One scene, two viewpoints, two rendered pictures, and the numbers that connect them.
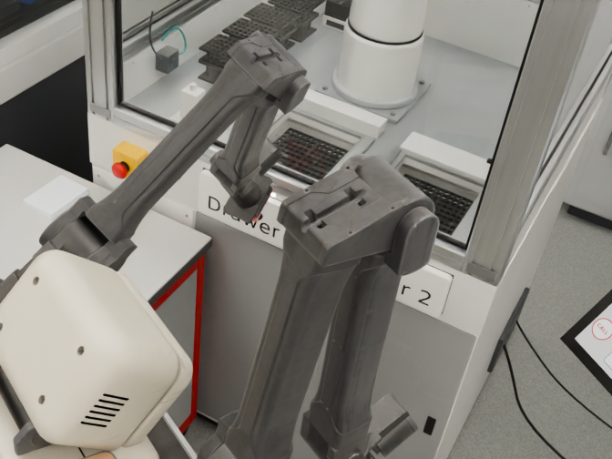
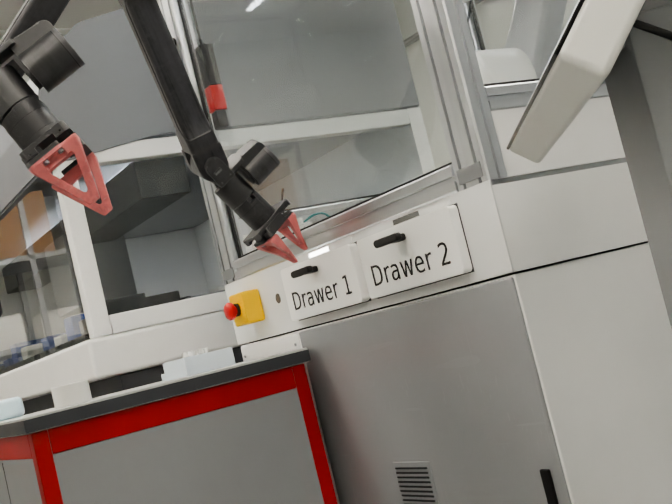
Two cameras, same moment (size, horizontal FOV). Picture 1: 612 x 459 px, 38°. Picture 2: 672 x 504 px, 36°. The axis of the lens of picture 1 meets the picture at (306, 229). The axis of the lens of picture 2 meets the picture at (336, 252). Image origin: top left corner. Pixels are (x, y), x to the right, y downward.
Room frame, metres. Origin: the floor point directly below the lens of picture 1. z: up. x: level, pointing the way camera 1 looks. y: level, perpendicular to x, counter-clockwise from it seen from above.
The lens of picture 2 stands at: (-0.09, -1.09, 0.78)
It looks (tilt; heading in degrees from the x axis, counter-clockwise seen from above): 4 degrees up; 36
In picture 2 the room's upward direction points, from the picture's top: 14 degrees counter-clockwise
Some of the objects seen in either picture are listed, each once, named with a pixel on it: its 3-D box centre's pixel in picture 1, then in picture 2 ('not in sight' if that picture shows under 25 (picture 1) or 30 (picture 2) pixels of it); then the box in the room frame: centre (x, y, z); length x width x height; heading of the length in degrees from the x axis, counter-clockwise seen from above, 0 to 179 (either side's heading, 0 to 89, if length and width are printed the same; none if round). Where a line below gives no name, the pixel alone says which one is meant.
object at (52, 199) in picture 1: (56, 197); not in sight; (1.59, 0.60, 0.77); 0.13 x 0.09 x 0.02; 154
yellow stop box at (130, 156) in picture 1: (129, 162); (245, 308); (1.62, 0.43, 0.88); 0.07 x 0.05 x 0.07; 67
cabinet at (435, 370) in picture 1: (341, 259); (576, 455); (1.94, -0.11, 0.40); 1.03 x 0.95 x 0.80; 67
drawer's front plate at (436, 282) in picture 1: (382, 270); (410, 254); (1.39, -0.17, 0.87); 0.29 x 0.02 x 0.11; 67
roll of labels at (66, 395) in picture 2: not in sight; (71, 394); (1.16, 0.49, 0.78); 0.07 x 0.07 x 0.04
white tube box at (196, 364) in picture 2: not in sight; (199, 363); (1.46, 0.45, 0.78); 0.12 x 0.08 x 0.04; 169
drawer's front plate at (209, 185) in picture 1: (255, 213); (322, 284); (1.51, 0.12, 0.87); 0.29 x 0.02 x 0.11; 67
